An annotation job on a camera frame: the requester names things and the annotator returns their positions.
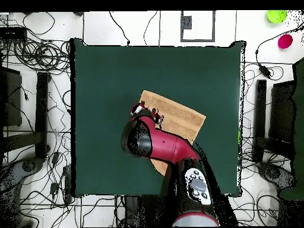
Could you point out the tan terry towel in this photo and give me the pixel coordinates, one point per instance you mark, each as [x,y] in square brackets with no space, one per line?
[180,116]

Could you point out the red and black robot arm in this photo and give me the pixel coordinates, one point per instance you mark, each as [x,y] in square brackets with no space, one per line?
[166,144]

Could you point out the dark green table cloth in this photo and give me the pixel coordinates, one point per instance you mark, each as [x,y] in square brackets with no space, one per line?
[106,71]

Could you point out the black stand bar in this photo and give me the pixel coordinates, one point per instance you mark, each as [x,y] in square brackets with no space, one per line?
[260,118]
[42,114]

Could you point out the grey round base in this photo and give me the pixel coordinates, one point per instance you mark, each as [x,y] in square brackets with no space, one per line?
[28,166]
[273,172]

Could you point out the black box device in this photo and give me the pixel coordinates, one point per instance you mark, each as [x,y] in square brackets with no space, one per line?
[13,33]

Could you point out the pink bowl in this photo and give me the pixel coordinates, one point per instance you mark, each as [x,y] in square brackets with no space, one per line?
[285,41]

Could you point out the spare dark green cloth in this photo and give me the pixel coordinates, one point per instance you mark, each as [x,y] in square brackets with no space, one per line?
[299,118]

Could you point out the lime green bowl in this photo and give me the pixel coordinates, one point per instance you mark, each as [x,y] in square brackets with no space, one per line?
[276,16]

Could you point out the grey rectangular floor frame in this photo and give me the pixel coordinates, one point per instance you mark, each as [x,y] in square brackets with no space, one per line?
[181,28]

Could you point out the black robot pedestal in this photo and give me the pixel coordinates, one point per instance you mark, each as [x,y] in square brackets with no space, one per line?
[142,211]

